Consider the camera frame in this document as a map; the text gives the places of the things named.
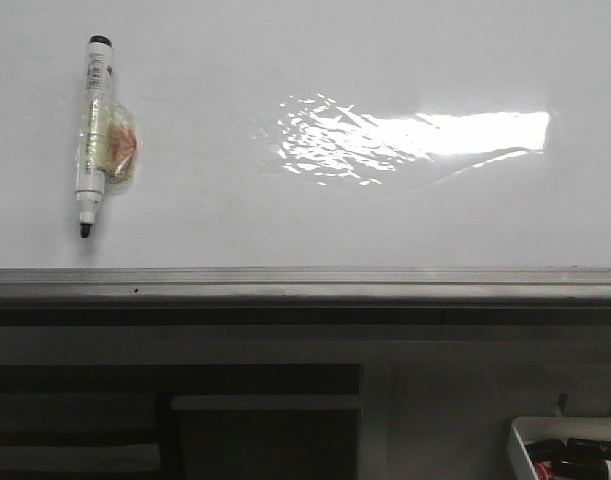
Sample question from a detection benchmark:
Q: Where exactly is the dark cabinet with white edge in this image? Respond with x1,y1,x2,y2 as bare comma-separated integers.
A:
171,394,361,479

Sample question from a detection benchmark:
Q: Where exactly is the white whiteboard marker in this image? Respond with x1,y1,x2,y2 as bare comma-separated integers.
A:
75,35,138,239

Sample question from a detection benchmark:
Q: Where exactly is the black marker in tray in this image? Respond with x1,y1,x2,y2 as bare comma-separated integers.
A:
526,437,611,480

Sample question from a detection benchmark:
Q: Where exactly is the red-capped marker in tray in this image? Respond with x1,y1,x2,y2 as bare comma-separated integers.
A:
533,462,557,480

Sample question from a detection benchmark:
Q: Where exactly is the white plastic tray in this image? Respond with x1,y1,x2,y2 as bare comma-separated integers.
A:
507,416,611,480

